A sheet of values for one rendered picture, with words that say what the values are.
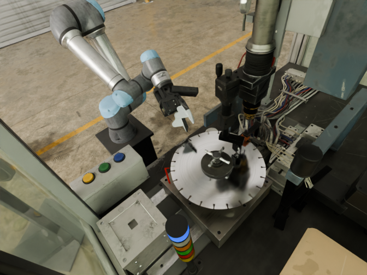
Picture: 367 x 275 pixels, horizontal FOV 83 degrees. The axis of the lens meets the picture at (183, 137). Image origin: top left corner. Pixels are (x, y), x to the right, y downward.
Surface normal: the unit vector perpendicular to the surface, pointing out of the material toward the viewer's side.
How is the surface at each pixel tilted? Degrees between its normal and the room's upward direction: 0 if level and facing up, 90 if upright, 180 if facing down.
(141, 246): 0
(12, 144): 90
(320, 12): 90
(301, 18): 90
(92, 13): 71
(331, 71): 90
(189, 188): 0
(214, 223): 0
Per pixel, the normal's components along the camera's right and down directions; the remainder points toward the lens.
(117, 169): -0.11, -0.68
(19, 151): 0.66, 0.50
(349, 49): -0.74, 0.55
